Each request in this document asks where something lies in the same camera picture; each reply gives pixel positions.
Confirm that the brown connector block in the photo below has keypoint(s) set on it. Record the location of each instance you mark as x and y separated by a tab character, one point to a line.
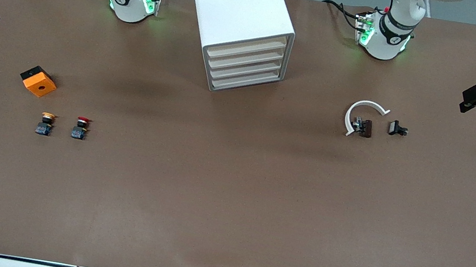
367	127

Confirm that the yellow push button switch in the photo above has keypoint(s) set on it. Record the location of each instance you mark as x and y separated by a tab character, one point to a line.
44	127

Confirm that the small black plastic part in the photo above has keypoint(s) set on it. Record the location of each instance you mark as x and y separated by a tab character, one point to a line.
394	127

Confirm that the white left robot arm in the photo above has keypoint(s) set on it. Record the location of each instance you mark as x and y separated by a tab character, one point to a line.
383	44

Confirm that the white drawer cabinet shell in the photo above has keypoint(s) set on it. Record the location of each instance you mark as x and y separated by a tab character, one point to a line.
240	0

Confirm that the brown table cover mat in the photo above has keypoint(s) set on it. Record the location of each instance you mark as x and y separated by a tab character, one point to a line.
227	198

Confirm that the orange box with hole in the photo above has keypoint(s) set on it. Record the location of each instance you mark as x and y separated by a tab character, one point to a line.
40	85

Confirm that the white curved plastic clip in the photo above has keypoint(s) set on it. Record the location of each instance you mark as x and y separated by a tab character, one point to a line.
369	103

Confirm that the red push button switch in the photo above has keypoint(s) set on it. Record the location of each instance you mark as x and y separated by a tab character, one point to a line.
79	132

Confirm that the white plastic cabinet drawer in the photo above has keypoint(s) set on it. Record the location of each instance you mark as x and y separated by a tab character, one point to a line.
242	79
245	58
243	68
247	47

